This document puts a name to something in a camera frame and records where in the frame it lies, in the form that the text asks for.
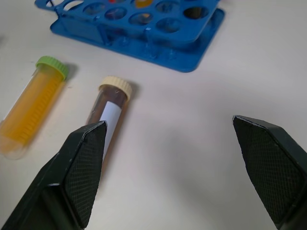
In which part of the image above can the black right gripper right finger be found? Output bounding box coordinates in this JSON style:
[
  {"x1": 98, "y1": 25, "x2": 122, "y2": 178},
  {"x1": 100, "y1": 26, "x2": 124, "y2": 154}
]
[{"x1": 232, "y1": 115, "x2": 307, "y2": 230}]

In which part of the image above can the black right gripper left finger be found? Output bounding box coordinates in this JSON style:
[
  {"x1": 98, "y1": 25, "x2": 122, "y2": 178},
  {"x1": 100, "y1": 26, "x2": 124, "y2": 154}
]
[{"x1": 0, "y1": 120, "x2": 108, "y2": 230}]

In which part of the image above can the cream-capped brown tube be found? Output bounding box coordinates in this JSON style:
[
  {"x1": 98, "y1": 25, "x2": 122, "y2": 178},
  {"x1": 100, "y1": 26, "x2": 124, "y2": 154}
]
[{"x1": 85, "y1": 76, "x2": 133, "y2": 154}]

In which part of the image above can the green-capped yellow tube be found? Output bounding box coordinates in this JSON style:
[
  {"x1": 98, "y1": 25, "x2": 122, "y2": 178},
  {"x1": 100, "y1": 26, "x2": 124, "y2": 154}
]
[{"x1": 0, "y1": 56, "x2": 70, "y2": 161}]

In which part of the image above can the blue tube rack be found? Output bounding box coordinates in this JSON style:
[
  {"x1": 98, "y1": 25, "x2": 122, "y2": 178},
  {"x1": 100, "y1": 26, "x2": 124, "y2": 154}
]
[{"x1": 34, "y1": 0, "x2": 226, "y2": 73}]

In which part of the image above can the blurry orange-brown object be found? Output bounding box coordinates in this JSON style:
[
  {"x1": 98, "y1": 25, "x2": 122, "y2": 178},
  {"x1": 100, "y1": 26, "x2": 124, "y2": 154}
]
[{"x1": 134, "y1": 0, "x2": 154, "y2": 8}]

